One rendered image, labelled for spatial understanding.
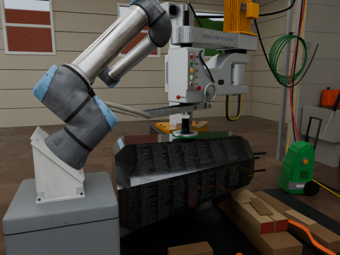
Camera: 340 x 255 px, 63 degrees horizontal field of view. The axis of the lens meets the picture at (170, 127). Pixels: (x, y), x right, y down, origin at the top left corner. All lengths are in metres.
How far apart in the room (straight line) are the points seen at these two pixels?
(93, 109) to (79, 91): 0.09
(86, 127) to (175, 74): 1.20
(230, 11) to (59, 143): 2.01
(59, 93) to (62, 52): 7.11
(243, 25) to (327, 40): 2.68
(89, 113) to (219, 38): 1.53
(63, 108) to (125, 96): 7.21
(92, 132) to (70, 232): 0.38
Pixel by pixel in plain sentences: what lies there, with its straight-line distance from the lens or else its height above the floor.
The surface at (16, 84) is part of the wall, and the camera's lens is 8.35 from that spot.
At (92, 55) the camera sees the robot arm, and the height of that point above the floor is 1.41.
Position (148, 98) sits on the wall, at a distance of 8.47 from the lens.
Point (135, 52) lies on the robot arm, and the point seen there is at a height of 1.46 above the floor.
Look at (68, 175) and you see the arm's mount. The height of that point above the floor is 0.95.
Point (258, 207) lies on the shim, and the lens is 2.51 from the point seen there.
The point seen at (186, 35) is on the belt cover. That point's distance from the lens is 2.16.
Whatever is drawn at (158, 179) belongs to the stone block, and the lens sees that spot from 2.01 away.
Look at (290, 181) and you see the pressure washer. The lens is 3.47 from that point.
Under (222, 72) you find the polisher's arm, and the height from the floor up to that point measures 1.36.
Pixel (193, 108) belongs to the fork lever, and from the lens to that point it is 2.25.
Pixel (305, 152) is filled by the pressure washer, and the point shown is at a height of 0.50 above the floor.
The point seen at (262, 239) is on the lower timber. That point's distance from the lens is 2.31.
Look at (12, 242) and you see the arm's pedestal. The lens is 1.18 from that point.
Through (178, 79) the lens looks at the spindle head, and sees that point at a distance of 2.18.
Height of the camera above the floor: 1.33
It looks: 10 degrees down
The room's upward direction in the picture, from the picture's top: straight up
